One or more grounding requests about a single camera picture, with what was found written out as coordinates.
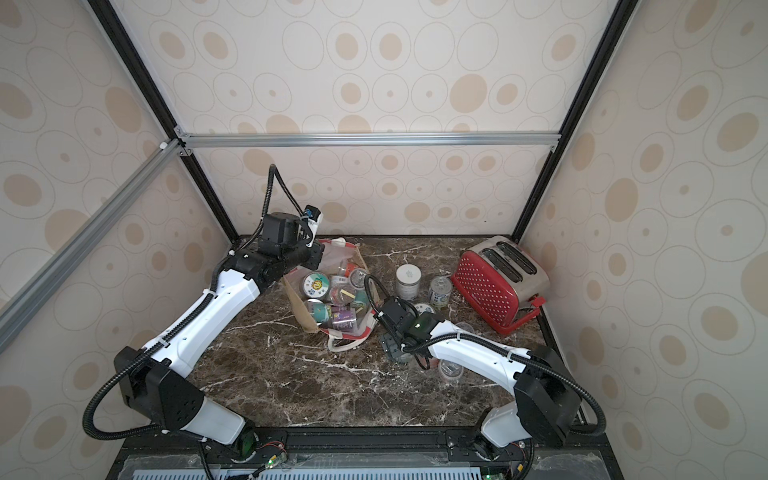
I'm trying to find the large white lid canister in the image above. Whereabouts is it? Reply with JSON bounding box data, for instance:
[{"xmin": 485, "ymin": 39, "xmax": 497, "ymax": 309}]
[{"xmin": 395, "ymin": 264, "xmax": 422, "ymax": 301}]

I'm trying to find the burlap canvas bag red lining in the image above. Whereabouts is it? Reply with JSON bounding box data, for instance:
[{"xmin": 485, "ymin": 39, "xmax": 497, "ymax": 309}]
[{"xmin": 282, "ymin": 237, "xmax": 378, "ymax": 353}]

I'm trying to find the orange label seed jar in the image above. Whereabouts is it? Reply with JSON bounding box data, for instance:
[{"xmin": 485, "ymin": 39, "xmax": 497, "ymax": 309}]
[{"xmin": 415, "ymin": 303, "xmax": 435, "ymax": 315}]

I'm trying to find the purple flower label jar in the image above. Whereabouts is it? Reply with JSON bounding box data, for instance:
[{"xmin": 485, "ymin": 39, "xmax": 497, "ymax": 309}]
[{"xmin": 300, "ymin": 272, "xmax": 330, "ymax": 300}]

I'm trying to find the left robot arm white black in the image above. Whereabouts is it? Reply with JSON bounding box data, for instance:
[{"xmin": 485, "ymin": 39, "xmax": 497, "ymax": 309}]
[{"xmin": 82, "ymin": 192, "xmax": 324, "ymax": 452}]

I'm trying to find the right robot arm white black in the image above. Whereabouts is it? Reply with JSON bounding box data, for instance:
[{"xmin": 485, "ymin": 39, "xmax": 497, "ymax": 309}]
[{"xmin": 363, "ymin": 274, "xmax": 607, "ymax": 459}]

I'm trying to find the red silver toaster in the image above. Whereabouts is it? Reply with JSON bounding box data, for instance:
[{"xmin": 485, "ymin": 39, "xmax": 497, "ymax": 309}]
[{"xmin": 451, "ymin": 236, "xmax": 550, "ymax": 337}]

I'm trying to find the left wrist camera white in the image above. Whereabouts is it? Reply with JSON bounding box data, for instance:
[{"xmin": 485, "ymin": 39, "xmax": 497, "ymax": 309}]
[{"xmin": 300, "ymin": 205, "xmax": 323, "ymax": 247}]

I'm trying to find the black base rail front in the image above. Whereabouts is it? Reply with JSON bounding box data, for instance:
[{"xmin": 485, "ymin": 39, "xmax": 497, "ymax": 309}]
[{"xmin": 107, "ymin": 426, "xmax": 622, "ymax": 479}]

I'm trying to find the silver horizontal rail back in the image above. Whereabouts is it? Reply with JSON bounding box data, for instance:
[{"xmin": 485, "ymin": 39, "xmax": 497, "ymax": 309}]
[{"xmin": 181, "ymin": 131, "xmax": 560, "ymax": 148}]

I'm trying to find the silver diagonal rail left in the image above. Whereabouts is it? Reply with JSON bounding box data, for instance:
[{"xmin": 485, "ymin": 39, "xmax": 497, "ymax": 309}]
[{"xmin": 1, "ymin": 139, "xmax": 181, "ymax": 350}]

